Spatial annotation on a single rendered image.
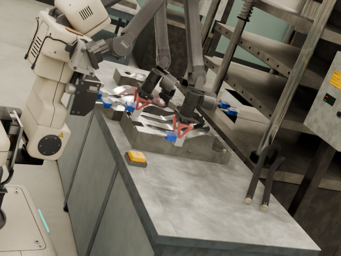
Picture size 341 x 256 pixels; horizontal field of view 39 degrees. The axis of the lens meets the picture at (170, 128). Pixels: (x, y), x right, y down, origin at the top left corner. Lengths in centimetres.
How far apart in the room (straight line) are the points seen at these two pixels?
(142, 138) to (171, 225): 57
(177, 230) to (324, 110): 109
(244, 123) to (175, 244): 145
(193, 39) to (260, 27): 811
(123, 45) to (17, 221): 101
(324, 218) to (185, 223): 143
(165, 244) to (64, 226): 134
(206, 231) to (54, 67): 89
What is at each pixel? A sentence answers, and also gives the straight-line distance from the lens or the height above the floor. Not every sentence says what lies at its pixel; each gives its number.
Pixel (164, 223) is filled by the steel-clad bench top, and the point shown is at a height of 80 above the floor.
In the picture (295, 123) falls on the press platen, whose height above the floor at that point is 103.
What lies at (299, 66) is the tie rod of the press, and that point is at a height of 133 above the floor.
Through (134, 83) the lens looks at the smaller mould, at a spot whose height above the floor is 84.
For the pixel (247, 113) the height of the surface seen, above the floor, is 92.
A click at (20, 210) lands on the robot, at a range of 249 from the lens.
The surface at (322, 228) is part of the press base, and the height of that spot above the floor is 46.
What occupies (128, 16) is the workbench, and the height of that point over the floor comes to 72.
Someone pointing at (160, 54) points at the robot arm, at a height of 120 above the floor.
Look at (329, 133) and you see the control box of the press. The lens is 241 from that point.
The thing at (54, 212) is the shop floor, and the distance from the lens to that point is 305.
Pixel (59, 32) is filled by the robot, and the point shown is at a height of 122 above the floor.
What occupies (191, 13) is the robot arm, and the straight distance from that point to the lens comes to 200.
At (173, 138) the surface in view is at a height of 93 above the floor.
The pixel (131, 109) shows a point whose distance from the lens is 226.
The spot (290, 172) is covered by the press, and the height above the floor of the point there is 78.
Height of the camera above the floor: 164
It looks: 19 degrees down
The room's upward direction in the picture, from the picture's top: 20 degrees clockwise
